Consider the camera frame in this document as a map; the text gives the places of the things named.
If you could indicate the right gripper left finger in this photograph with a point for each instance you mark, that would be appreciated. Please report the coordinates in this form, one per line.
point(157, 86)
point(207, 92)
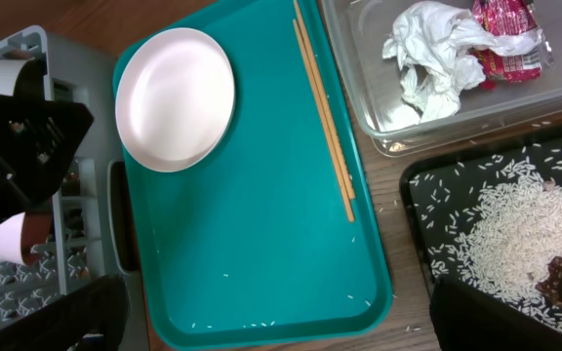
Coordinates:
point(38, 141)

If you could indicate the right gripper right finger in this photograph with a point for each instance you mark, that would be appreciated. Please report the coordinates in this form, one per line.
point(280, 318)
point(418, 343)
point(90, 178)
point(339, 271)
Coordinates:
point(465, 319)

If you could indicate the pink bowl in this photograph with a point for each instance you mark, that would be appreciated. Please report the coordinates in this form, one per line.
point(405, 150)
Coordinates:
point(20, 233)

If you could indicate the large white plate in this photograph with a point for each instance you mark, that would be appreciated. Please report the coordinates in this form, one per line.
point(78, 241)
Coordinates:
point(175, 100)

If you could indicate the wooden chopstick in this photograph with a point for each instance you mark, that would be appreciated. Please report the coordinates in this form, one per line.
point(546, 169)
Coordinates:
point(330, 145)
point(324, 100)

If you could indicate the white tissue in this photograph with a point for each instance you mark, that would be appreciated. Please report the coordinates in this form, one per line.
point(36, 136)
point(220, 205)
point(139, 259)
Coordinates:
point(431, 42)

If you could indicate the black tray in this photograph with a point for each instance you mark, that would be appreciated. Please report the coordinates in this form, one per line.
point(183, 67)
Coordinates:
point(417, 195)

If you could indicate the spilled rice pile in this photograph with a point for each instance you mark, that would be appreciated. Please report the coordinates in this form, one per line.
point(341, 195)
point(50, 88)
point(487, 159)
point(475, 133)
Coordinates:
point(520, 234)

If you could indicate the grey plastic dish rack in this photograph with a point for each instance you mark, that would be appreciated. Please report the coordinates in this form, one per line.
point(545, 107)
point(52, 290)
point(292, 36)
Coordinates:
point(92, 220)

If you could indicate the teal plastic tray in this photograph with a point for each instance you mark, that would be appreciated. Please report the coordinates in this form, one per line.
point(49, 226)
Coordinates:
point(252, 244)

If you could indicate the red snack wrapper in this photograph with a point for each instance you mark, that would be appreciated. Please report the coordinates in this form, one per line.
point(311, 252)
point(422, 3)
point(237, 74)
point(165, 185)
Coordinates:
point(521, 52)

